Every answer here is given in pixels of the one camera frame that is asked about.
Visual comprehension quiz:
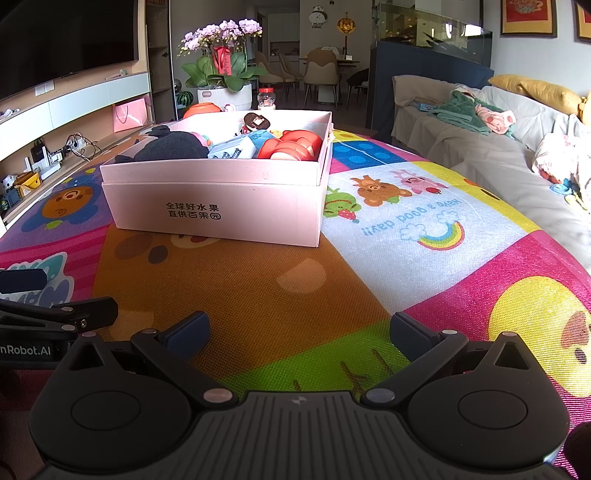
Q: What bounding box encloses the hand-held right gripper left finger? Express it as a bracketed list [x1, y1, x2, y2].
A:
[69, 311, 236, 403]

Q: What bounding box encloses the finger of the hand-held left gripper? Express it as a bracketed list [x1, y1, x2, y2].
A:
[0, 268, 48, 295]
[0, 296, 119, 334]

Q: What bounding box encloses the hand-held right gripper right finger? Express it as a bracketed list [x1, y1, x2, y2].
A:
[360, 311, 532, 403]

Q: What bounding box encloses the pink cardboard box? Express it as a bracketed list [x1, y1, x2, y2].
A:
[100, 110, 334, 247]

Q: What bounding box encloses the black plush toy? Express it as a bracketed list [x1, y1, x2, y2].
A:
[115, 124, 209, 162]

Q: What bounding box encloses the light blue plastic tool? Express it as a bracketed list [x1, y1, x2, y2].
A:
[208, 138, 258, 160]

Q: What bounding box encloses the blue and white packet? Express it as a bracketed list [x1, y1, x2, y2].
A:
[240, 129, 278, 148]

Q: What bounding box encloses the red hooded doll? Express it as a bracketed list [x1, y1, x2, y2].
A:
[256, 129, 322, 162]

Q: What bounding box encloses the brown and white toy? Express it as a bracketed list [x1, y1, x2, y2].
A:
[242, 112, 271, 134]

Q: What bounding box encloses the colourful cartoon play mat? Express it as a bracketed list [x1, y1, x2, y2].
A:
[0, 124, 591, 480]

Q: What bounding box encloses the white television cabinet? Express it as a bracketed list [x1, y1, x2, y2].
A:
[0, 69, 155, 232]

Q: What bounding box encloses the beige sofa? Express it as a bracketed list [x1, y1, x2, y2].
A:
[392, 74, 591, 273]

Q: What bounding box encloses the pink paper bag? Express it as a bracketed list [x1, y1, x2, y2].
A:
[113, 97, 149, 132]

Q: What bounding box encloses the small colourful toy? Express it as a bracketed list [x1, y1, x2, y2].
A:
[549, 178, 583, 204]

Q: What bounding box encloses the orange ball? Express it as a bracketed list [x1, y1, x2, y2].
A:
[184, 102, 222, 120]

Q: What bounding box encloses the green cloth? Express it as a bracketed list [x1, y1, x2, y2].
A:
[429, 90, 504, 134]

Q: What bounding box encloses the pink cloth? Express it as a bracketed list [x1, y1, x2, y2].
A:
[475, 104, 517, 134]

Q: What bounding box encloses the potted pink orchid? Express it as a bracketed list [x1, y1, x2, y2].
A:
[178, 18, 269, 112]

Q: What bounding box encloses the black television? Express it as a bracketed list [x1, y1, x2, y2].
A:
[0, 0, 140, 102]

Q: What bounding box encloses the fish tank on blue cabinet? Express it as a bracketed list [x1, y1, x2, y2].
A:
[367, 2, 495, 132]

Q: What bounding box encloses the black chair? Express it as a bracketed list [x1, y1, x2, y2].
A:
[346, 68, 370, 107]

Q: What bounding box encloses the yellow pillow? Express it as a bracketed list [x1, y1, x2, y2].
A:
[488, 75, 587, 116]

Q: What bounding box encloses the beige dining chair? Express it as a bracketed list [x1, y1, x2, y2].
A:
[305, 48, 341, 107]

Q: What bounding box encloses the dining table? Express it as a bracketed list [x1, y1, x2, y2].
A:
[298, 54, 365, 65]

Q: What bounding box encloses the orange hanging ornament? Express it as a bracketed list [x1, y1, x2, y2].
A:
[336, 11, 357, 47]

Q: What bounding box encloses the power strip with cables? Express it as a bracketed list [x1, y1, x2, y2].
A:
[60, 134, 100, 160]

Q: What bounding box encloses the small framed wall picture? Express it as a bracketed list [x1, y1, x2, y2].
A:
[501, 0, 558, 38]

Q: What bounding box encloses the wide framed wall picture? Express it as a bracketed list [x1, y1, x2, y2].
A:
[575, 0, 591, 42]

